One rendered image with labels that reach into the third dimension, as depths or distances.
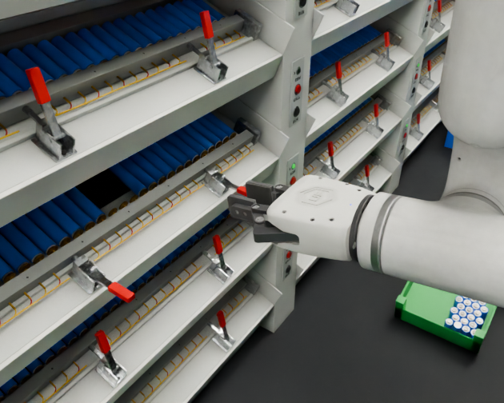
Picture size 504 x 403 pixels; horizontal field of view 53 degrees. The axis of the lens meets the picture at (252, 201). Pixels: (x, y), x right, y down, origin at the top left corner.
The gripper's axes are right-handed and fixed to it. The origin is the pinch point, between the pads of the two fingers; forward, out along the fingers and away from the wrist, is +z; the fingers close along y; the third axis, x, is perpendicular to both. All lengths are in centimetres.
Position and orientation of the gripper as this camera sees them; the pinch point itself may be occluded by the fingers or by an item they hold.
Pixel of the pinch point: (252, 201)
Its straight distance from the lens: 63.2
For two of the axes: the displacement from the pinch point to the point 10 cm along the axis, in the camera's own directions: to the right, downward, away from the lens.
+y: -5.7, 4.7, -6.8
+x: 1.3, 8.6, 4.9
